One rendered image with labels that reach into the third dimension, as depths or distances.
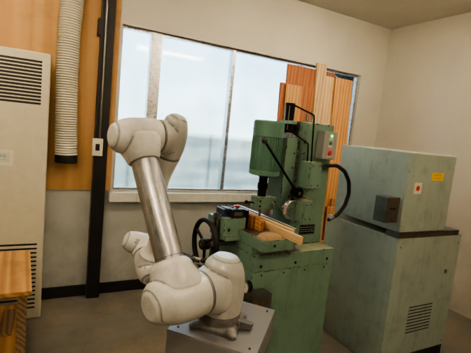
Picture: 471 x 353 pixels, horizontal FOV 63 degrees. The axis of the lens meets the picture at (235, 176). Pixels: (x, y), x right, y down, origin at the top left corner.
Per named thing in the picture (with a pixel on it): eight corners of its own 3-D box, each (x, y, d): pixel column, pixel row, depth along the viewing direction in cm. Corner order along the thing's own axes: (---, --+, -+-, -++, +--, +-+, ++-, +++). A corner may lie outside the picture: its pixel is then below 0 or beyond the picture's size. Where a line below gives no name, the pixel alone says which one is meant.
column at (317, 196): (269, 234, 244) (282, 120, 235) (296, 232, 255) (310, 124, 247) (291, 245, 225) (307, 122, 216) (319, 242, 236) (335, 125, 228)
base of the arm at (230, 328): (245, 344, 134) (247, 330, 133) (187, 328, 140) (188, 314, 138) (256, 319, 152) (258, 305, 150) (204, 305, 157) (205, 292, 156)
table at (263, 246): (193, 223, 237) (194, 213, 237) (235, 220, 253) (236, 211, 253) (246, 254, 186) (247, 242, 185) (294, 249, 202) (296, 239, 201)
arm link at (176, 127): (172, 147, 168) (144, 147, 159) (183, 109, 161) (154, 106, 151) (187, 162, 160) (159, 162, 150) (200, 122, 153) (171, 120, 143)
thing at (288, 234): (240, 217, 238) (241, 211, 237) (243, 217, 239) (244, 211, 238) (299, 244, 191) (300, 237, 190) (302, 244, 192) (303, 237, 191)
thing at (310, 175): (298, 186, 220) (301, 160, 218) (310, 186, 225) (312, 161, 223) (308, 188, 213) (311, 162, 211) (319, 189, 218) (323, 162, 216)
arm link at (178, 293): (221, 311, 129) (165, 332, 113) (195, 318, 140) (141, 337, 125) (165, 111, 148) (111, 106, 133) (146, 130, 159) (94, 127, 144)
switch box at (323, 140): (314, 157, 223) (317, 130, 221) (326, 158, 228) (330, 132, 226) (322, 159, 218) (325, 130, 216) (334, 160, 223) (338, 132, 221)
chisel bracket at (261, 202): (249, 209, 223) (250, 195, 222) (268, 209, 230) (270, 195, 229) (256, 212, 216) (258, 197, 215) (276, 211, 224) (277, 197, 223)
